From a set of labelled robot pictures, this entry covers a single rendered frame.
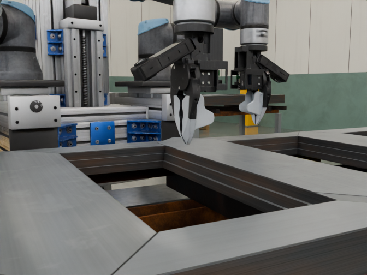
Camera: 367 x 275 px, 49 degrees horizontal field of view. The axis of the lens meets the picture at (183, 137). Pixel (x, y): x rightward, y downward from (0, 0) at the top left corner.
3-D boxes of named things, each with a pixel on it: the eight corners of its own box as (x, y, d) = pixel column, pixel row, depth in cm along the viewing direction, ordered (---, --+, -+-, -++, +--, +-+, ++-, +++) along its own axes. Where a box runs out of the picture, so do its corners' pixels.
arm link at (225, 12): (206, 3, 119) (222, -5, 109) (240, 5, 123) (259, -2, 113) (206, 30, 120) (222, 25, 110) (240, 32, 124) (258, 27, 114)
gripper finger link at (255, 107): (242, 125, 110) (243, 91, 109) (260, 124, 113) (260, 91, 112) (249, 126, 107) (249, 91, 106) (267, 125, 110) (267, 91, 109)
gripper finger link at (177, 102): (208, 142, 77) (209, 93, 75) (181, 144, 74) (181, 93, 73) (200, 140, 79) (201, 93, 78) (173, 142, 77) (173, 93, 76)
